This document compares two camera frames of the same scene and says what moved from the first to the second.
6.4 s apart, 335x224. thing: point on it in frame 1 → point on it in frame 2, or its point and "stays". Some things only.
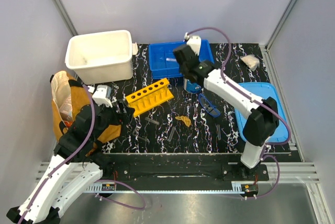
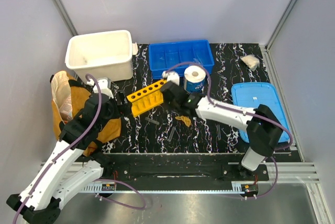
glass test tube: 219,132 stays
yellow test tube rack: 144,100 stays
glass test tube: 152,121 stays
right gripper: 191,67 → 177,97
